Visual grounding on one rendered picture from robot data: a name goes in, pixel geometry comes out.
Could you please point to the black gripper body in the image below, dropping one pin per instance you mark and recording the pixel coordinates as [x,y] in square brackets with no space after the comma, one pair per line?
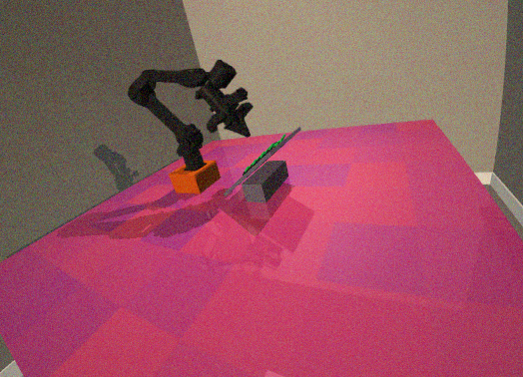
[223,116]

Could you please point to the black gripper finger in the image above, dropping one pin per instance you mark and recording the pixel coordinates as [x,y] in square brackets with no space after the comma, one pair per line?
[236,126]
[242,120]

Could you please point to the grey switch panel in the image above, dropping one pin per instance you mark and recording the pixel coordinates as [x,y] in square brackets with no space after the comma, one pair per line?
[262,184]

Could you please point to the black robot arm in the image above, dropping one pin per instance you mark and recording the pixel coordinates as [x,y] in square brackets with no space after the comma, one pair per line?
[189,137]

